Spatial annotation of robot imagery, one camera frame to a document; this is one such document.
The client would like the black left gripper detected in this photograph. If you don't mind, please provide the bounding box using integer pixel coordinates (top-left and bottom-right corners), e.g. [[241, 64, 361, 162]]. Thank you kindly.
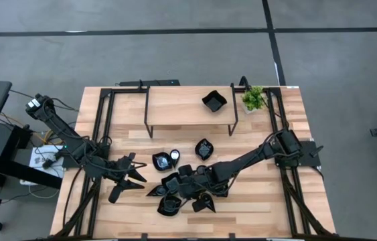
[[106, 153, 147, 204]]

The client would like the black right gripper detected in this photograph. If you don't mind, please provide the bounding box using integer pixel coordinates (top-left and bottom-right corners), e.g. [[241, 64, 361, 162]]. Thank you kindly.
[[174, 163, 231, 212]]

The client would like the wooden shelf with black legs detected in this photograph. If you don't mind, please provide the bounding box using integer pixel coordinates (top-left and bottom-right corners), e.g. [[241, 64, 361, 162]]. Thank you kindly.
[[143, 83, 239, 139]]

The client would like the white printed sheet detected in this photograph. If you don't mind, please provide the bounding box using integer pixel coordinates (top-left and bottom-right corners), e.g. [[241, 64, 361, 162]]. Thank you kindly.
[[29, 144, 65, 178]]

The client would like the black power strip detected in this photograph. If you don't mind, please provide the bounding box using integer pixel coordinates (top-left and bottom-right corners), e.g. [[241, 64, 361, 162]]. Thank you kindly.
[[119, 79, 181, 87]]

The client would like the white power strip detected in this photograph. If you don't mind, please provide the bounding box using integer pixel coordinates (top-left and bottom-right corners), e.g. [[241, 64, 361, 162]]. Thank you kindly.
[[19, 179, 42, 187]]

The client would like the green plant in white pot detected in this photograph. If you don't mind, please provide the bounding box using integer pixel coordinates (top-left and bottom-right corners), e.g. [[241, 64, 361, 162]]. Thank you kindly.
[[240, 85, 267, 115]]

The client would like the black computer box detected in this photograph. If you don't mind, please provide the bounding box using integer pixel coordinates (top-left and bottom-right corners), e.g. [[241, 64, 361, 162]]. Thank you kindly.
[[0, 123, 32, 158]]

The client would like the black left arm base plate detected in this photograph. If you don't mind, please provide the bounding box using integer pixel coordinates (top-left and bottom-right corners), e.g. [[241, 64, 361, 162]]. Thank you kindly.
[[62, 143, 108, 169]]

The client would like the black aluminium table frame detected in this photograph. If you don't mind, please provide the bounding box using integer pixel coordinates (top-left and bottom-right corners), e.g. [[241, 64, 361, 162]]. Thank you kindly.
[[52, 86, 335, 240]]

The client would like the yellow cable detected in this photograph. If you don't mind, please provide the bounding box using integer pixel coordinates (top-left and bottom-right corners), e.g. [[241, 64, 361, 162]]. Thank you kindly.
[[0, 113, 58, 145]]

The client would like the black desk leg frame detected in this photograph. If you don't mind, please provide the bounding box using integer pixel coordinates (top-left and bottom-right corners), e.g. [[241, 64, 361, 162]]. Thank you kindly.
[[0, 157, 64, 234]]

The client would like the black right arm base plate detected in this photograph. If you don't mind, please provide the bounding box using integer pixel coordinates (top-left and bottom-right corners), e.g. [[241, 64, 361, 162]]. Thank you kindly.
[[273, 140, 325, 168]]

